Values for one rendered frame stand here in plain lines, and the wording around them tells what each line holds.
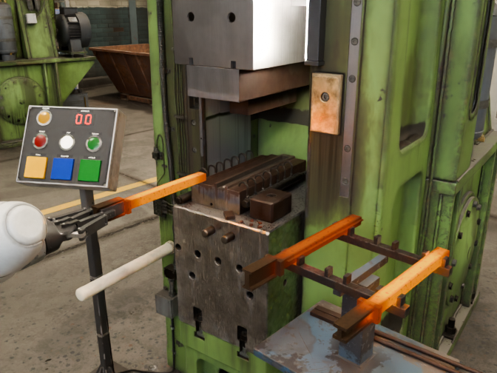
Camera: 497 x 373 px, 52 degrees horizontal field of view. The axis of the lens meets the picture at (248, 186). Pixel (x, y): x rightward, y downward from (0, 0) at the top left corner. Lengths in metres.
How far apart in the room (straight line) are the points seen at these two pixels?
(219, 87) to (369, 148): 0.47
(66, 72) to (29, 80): 0.59
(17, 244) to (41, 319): 2.02
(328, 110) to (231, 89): 0.29
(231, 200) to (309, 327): 0.47
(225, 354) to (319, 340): 0.56
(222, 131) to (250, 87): 0.39
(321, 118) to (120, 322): 1.69
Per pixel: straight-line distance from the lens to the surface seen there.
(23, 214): 0.94
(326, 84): 1.48
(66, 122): 1.90
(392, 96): 1.45
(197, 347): 1.92
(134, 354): 2.56
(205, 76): 1.57
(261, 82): 1.59
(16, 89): 6.34
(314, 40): 1.47
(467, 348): 2.75
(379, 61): 1.45
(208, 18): 1.55
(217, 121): 1.86
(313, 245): 1.19
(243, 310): 1.68
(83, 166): 1.82
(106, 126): 1.83
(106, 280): 1.87
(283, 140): 2.02
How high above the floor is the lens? 1.54
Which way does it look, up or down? 20 degrees down
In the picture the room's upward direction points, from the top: straight up
